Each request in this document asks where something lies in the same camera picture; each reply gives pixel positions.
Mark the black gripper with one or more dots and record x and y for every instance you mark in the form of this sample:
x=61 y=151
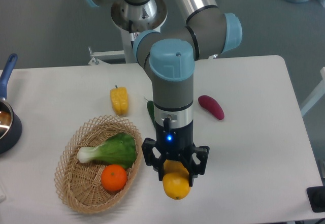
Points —
x=177 y=145

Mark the yellow mango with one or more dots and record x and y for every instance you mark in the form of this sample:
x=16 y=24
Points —
x=175 y=180

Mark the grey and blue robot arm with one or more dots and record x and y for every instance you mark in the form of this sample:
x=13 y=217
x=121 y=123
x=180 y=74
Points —
x=169 y=61

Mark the green bok choy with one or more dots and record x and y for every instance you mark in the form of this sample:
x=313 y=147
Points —
x=119 y=149

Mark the green chili pepper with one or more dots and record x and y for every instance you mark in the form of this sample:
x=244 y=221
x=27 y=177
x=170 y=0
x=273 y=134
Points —
x=150 y=109

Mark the orange tangerine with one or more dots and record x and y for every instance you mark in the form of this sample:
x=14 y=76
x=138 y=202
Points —
x=113 y=178

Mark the purple sweet potato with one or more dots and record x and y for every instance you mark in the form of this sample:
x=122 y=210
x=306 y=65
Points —
x=212 y=106

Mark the yellow bell pepper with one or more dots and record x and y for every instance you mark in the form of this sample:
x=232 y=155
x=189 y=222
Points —
x=119 y=100

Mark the woven wicker basket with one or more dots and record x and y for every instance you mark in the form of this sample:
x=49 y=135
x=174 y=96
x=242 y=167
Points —
x=78 y=185

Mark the black device at table edge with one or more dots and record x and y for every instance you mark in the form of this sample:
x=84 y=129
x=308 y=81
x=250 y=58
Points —
x=316 y=198

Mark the dark blue saucepan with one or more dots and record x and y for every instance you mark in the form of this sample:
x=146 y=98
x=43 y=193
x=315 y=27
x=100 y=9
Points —
x=11 y=126

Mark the white frame at right edge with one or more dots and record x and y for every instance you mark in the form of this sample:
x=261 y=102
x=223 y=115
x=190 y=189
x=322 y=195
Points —
x=316 y=94

